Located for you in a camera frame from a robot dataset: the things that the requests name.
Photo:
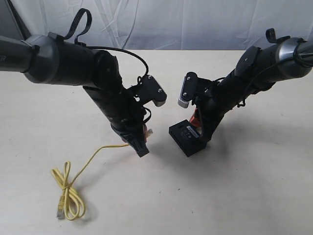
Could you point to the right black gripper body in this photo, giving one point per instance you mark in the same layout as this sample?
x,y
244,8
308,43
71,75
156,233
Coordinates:
x,y
209,124

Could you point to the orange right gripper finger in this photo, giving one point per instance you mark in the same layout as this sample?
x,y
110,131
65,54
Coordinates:
x,y
195,121

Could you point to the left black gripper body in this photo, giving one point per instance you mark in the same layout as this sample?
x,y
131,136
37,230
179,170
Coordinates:
x,y
132,132

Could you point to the black network switch box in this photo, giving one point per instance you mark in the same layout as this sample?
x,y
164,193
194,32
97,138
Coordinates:
x,y
187,138

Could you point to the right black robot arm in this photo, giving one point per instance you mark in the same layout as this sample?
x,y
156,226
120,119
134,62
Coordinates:
x,y
256,71

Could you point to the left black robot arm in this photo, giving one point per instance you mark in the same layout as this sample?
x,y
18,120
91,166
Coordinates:
x,y
51,60

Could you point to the white backdrop curtain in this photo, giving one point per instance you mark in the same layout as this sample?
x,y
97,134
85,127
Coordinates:
x,y
173,24

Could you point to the black backdrop stand pole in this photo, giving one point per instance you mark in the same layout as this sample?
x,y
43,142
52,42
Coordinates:
x,y
11,24

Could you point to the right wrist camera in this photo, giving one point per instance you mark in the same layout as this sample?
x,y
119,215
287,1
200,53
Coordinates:
x,y
192,87

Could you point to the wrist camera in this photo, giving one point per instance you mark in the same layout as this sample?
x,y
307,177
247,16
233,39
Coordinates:
x,y
192,87
149,90

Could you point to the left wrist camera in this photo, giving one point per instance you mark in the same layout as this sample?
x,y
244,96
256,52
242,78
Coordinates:
x,y
149,90

